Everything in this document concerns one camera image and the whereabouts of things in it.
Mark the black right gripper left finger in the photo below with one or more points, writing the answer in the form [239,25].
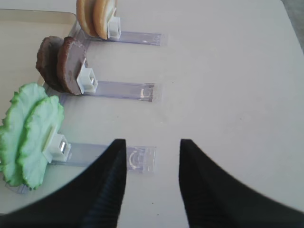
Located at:
[91,200]

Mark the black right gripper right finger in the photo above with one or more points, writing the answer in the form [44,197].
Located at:
[214,199]

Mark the white lettuce pusher block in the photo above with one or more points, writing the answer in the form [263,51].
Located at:
[56,148]

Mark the front green lettuce leaf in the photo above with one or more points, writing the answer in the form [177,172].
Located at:
[46,115]

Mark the green lettuce leaf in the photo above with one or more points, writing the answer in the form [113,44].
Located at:
[12,130]
[46,115]

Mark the rear green lettuce leaf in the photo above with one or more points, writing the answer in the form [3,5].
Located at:
[12,130]

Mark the front brown meat patty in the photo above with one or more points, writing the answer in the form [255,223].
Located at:
[70,59]

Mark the brown meat patty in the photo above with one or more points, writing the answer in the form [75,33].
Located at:
[70,59]
[46,63]

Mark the rear brown meat patty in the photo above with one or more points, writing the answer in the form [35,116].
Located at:
[46,63]

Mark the white bread pusher block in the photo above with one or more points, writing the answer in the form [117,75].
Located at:
[114,26]

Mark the front tan bread slice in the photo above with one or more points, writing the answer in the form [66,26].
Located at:
[102,11]

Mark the tan bread slice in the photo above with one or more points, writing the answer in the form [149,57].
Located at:
[102,11]
[84,13]

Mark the rear tan bread slice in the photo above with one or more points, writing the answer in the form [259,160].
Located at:
[84,13]

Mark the white patty pusher block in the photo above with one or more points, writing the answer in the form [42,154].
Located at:
[86,79]

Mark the cream rectangular tray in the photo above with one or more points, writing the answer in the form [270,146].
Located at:
[21,33]

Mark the clear lettuce rail holder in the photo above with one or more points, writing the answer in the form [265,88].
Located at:
[81,155]

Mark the clear patty rail holder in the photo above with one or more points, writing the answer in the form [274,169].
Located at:
[148,92]

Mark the clear bread rail holder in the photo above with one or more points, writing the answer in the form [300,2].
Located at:
[154,39]

